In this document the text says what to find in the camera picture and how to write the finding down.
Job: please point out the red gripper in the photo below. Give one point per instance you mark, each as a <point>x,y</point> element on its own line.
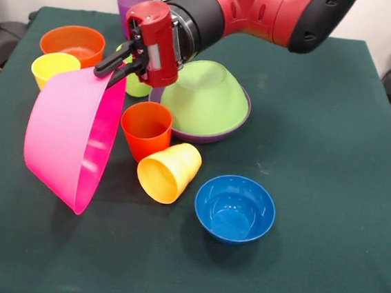
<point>157,42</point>

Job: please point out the pink bowl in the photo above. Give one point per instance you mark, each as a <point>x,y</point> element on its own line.
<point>62,123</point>

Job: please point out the green bowl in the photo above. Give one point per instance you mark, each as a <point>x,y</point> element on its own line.
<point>203,105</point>

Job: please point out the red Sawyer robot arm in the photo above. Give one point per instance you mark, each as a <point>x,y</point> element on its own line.
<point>257,10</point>

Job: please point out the green cup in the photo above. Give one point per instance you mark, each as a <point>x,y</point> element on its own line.
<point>137,87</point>

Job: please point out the orange bowl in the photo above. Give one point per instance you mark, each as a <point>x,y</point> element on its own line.
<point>71,37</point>

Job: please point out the purple cup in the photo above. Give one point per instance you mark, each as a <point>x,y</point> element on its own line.
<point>124,4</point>

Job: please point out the tall yellow cup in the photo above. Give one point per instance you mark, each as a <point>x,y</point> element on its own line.
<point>50,66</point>

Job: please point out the orange cup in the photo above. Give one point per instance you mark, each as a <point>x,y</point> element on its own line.
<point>144,138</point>

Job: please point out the purple bowl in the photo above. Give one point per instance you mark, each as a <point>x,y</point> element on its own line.
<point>196,138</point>

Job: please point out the yellow ribbed cup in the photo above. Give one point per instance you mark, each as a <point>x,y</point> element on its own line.
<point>164,178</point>

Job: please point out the blue bowl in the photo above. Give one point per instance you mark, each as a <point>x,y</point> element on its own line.
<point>255,207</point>

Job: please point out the dark green tablecloth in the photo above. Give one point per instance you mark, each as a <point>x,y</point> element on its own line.
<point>274,265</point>

